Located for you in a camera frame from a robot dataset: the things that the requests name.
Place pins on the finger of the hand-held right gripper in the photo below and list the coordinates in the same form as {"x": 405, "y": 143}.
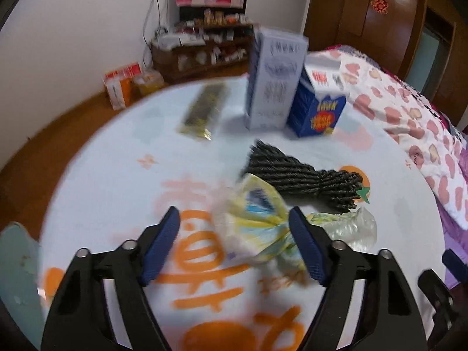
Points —
{"x": 437, "y": 299}

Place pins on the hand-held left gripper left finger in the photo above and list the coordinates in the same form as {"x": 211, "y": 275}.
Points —
{"x": 162, "y": 248}

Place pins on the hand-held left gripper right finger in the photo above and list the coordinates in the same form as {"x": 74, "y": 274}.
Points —
{"x": 307, "y": 252}

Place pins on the yellow blue plastic wrapper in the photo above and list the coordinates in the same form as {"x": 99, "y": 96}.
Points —
{"x": 256, "y": 226}

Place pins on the clear plastic wrapper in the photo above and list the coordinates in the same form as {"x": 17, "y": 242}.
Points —
{"x": 347, "y": 228}

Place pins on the blue carton box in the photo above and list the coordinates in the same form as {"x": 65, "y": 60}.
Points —
{"x": 321, "y": 117}

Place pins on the dark snack packet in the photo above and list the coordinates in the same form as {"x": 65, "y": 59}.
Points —
{"x": 203, "y": 111}

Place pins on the white orange packet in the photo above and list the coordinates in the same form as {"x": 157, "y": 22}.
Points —
{"x": 119, "y": 93}

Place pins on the clear jar with yellow contents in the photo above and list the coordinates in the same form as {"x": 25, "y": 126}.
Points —
{"x": 148, "y": 84}

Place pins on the pink patterned blanket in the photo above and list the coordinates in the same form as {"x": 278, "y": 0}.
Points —
{"x": 402, "y": 109}

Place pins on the tall white carton box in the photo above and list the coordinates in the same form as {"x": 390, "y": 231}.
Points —
{"x": 274, "y": 80}

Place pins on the orange cardboard box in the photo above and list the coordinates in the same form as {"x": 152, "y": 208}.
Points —
{"x": 124, "y": 70}

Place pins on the wooden cabinet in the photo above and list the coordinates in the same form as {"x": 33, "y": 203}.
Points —
{"x": 197, "y": 62}

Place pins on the wooden wardrobe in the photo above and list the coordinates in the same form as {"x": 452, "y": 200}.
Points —
{"x": 395, "y": 25}

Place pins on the red paper decoration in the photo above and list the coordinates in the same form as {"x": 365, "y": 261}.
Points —
{"x": 379, "y": 4}

